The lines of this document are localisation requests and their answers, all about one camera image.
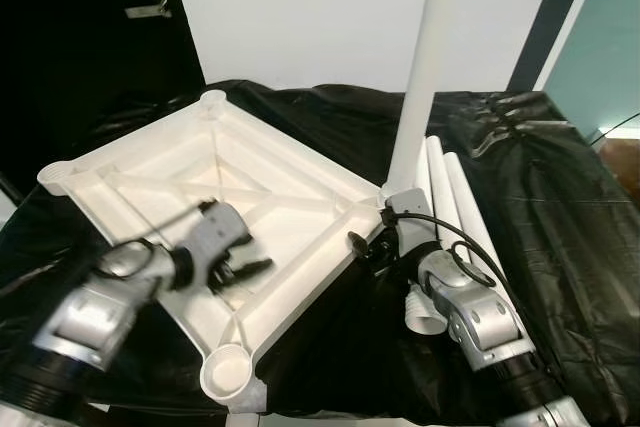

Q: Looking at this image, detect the silver door handle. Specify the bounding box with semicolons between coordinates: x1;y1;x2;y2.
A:
125;0;173;20

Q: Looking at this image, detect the black door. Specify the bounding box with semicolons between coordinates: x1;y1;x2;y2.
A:
0;0;206;198

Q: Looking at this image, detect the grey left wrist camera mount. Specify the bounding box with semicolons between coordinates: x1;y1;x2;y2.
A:
180;202;251;283

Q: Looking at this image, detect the black frame post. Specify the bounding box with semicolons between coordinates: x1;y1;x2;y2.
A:
505;0;598;93

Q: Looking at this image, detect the black plastic table cover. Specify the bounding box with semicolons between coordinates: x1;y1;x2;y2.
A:
0;79;640;423

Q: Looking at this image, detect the brown wooden cabinet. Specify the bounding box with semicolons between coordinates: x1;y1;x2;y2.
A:
600;137;640;173

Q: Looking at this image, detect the green glass panel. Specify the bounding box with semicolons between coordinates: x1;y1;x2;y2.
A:
545;0;640;143

